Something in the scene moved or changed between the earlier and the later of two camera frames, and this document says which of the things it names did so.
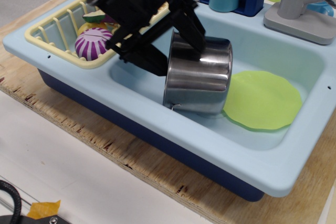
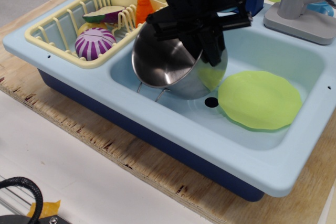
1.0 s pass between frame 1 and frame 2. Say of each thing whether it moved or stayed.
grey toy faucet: stayed
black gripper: moved
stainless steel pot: moved
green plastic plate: stayed
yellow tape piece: stayed
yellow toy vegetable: stayed
